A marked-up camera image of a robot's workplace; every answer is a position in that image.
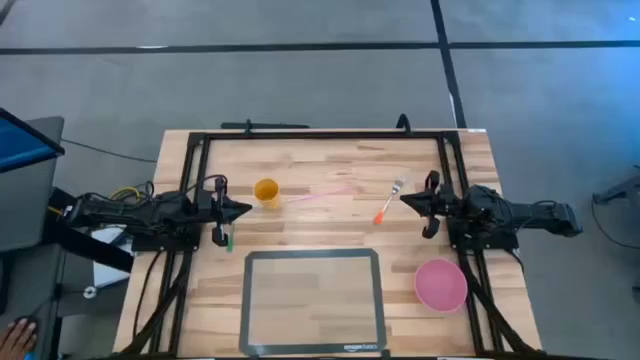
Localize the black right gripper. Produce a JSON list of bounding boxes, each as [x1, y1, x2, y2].
[[399, 170, 465, 240]]

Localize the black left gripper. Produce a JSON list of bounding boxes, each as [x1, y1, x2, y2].
[[196, 175, 253, 248]]

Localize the orange-handled metal fork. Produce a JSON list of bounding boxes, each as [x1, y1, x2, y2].
[[372, 175, 407, 226]]

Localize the yellow plastic cup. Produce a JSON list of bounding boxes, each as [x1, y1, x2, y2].
[[253, 178, 282, 210]]

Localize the pink plastic bowl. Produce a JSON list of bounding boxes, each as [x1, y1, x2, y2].
[[413, 258, 470, 315]]

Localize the clear pink drinking straw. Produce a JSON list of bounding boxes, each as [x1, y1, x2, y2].
[[285, 186, 357, 205]]

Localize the black bar clamp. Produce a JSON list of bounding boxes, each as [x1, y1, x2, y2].
[[220, 118, 312, 133]]

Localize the clear black-edged baking mat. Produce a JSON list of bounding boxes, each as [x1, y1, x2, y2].
[[238, 248, 388, 357]]

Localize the grey stand base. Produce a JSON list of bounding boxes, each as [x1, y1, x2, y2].
[[592, 164, 640, 206]]

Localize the tilted computer monitor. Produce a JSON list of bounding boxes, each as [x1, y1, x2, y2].
[[0, 107, 67, 174]]

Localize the person's hand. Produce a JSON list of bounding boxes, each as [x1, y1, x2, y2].
[[0, 318, 39, 360]]

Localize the yellow cable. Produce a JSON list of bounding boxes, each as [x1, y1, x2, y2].
[[108, 186, 143, 202]]

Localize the black metal table frame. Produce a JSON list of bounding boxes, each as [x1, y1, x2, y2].
[[119, 130, 542, 358]]

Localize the thin black floor cable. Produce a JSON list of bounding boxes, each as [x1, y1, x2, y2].
[[60, 138, 159, 165]]

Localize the looped black floor cable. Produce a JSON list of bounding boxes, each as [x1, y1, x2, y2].
[[590, 197, 640, 251]]

